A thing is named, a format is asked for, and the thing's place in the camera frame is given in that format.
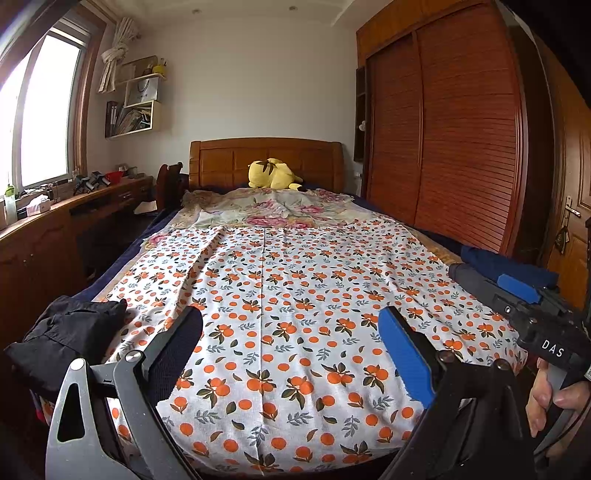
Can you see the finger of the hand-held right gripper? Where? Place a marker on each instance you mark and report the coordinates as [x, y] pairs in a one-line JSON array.
[[517, 287], [473, 276]]

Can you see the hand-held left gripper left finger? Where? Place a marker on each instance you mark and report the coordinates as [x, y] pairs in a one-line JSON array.
[[173, 360]]

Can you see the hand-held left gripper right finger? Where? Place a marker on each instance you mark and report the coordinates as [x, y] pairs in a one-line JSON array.
[[406, 360]]

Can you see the blue blazer jacket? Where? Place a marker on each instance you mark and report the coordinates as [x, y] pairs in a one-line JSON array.
[[489, 261]]

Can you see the person's right hand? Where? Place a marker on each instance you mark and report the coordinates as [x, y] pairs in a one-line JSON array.
[[538, 401]]

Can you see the black folded garment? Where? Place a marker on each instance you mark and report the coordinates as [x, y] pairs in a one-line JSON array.
[[64, 332]]

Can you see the orange print bedsheet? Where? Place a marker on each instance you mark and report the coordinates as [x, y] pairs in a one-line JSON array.
[[286, 332]]

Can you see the wooden door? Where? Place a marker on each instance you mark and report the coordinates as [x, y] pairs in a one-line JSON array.
[[575, 161]]

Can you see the wooden slatted wardrobe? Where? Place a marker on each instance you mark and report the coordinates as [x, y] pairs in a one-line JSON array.
[[461, 129]]

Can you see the white paper sheet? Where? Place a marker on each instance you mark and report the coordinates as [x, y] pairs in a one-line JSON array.
[[147, 207]]

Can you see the floral blanket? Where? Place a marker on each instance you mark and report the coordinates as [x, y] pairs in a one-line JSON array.
[[258, 207]]

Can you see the wooden chair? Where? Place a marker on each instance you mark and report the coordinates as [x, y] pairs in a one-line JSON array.
[[168, 184]]

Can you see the wooden desk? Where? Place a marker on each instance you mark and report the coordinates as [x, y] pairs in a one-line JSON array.
[[37, 249]]

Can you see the black desk gadget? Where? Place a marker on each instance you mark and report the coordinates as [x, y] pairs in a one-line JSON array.
[[92, 182]]

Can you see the wooden bed headboard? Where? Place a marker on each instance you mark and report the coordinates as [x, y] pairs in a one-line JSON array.
[[217, 161]]

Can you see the tissue box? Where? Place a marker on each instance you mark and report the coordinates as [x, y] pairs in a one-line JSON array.
[[37, 205]]

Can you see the yellow plush toy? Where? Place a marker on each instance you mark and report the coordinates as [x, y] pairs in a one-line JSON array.
[[272, 174]]

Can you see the bottle with green cap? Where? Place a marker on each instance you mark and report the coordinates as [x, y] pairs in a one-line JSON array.
[[10, 205]]

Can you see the white paper bag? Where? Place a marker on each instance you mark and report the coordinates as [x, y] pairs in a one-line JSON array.
[[142, 91]]

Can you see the window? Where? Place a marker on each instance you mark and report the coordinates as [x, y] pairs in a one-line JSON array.
[[51, 110]]

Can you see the tied white curtain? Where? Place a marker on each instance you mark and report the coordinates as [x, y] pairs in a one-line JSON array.
[[115, 55]]

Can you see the white wall shelf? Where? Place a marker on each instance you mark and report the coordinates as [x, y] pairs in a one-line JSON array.
[[154, 115]]

